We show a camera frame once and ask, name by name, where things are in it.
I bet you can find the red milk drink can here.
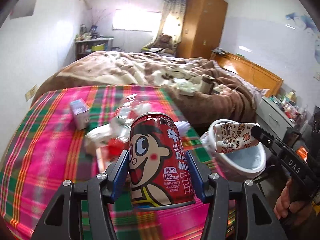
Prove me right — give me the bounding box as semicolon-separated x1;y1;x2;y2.
129;112;195;211

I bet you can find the patterned paper cup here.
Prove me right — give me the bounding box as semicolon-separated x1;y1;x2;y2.
213;121;259;154

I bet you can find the small purple milk carton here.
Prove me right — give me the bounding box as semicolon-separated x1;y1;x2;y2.
69;99;90;130

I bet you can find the white round trash bin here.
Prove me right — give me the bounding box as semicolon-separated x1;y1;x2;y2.
200;119;266;181

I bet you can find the person's right hand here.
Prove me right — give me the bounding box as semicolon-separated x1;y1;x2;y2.
273;178;313;225

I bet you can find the white bedside drawer cabinet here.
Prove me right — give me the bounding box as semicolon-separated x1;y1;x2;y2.
256;96;295;140

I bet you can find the plaid pink green cloth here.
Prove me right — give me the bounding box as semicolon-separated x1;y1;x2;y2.
1;86;208;239

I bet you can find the brown cream fleece blanket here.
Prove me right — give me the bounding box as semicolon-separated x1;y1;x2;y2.
33;51;258;126

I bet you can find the white tissue pack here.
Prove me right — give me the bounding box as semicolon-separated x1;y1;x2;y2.
174;78;197;96

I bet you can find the brown white thermos cup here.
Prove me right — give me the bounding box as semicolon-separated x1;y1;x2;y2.
199;74;214;94

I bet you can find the clear plastic bottle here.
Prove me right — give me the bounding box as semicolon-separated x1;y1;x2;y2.
110;94;151;130

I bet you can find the wooden headboard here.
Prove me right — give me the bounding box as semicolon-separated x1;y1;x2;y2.
210;52;283;96

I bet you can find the brown teddy bear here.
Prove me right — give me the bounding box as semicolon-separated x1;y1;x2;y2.
152;34;175;55

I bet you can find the wooden wardrobe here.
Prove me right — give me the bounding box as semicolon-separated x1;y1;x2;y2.
176;0;228;59

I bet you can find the cluttered desk shelf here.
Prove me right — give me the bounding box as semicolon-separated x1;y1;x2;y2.
74;24;114;60

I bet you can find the dried branch bouquet vase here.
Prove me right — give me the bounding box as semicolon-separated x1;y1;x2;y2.
90;8;108;36

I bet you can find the patterned window curtain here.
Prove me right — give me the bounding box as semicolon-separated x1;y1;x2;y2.
157;0;187;45

